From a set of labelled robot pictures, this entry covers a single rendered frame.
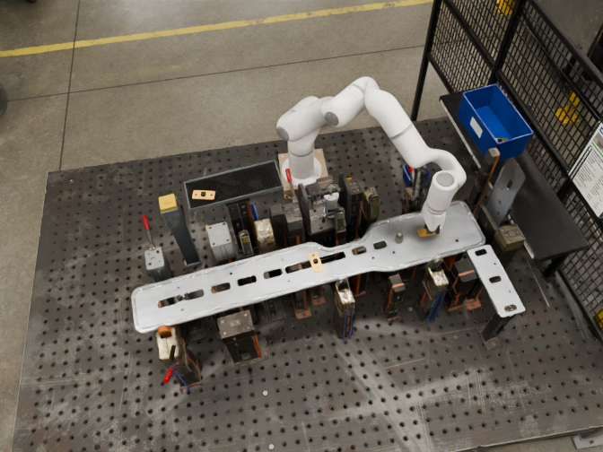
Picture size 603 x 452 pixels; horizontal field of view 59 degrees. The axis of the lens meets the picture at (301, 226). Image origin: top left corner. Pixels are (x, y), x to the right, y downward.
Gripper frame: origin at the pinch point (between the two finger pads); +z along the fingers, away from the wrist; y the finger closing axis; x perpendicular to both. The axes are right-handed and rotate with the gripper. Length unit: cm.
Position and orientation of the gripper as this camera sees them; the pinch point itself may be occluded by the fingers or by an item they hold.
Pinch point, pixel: (429, 227)
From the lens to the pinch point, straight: 213.0
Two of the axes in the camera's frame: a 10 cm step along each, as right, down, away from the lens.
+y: 2.7, 8.2, -5.1
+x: 9.6, -2.5, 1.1
